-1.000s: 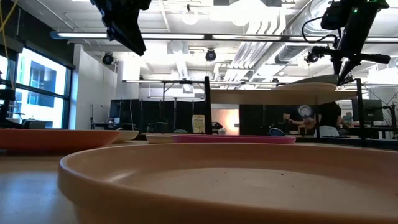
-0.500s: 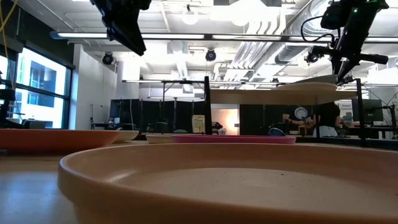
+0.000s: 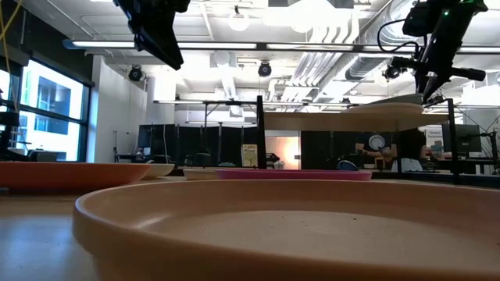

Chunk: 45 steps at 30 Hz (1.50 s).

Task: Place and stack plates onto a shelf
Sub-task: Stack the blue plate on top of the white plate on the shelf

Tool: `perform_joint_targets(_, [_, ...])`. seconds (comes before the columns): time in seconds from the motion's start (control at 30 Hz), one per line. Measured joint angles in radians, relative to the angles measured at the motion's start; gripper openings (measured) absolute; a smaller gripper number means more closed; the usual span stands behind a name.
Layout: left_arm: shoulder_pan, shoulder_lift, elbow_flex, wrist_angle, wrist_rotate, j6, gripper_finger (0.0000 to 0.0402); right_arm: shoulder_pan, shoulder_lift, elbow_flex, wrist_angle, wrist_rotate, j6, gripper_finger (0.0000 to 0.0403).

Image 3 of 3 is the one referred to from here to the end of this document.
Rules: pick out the black ceiling spot lamp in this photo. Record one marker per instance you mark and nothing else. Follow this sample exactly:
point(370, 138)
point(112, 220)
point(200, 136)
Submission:
point(264, 69)
point(135, 74)
point(391, 72)

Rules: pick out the yellow poster sign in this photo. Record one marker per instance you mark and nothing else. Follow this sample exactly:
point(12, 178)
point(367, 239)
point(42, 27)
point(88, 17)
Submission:
point(249, 155)

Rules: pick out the low strip light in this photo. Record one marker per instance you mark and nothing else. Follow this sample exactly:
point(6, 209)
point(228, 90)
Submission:
point(183, 102)

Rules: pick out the black computer monitor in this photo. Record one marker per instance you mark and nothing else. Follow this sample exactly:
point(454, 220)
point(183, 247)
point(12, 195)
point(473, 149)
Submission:
point(463, 138)

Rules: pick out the person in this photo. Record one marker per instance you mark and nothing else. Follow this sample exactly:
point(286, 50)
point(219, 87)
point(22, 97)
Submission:
point(365, 148)
point(410, 146)

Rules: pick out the white teal banner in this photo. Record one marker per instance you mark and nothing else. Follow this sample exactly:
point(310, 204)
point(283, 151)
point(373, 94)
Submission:
point(433, 140)

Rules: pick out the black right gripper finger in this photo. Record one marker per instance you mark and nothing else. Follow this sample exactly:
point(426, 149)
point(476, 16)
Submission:
point(435, 86)
point(421, 82)

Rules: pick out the orange-red plastic plate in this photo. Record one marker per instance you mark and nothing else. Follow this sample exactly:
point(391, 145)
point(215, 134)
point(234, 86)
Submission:
point(66, 175)

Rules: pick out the peach plastic plate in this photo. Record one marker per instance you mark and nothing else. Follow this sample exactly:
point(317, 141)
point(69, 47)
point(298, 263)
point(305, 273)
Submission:
point(273, 242)

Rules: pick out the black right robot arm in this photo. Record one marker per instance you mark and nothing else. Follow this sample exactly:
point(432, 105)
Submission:
point(468, 4)

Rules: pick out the black equipment stand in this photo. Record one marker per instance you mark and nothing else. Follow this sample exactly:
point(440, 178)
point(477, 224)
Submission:
point(8, 121)

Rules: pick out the black partition curtain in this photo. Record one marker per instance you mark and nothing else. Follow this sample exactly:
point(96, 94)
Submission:
point(316, 150)
point(187, 142)

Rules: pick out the blue round object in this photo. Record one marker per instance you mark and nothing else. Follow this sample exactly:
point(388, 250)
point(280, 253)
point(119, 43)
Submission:
point(347, 166)

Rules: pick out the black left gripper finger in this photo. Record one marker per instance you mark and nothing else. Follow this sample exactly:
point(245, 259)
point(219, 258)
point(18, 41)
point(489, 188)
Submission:
point(160, 45)

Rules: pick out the tan plates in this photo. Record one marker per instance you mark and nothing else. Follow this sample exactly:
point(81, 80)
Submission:
point(375, 109)

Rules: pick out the silver ventilation duct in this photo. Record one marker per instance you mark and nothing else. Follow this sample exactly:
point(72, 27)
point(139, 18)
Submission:
point(363, 66)

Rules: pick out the white plastic plate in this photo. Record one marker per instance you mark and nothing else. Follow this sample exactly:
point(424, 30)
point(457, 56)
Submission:
point(199, 174)
point(162, 169)

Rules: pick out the magenta pink plastic plate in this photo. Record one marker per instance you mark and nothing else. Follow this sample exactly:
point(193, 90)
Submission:
point(293, 175)

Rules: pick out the long ceiling light bar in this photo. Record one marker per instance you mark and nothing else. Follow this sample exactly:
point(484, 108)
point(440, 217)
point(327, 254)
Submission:
point(218, 45)

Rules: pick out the white globe lamp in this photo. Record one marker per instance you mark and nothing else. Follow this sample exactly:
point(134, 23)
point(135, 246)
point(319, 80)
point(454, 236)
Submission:
point(239, 21)

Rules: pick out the large window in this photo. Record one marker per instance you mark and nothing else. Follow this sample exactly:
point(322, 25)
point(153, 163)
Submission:
point(51, 117)

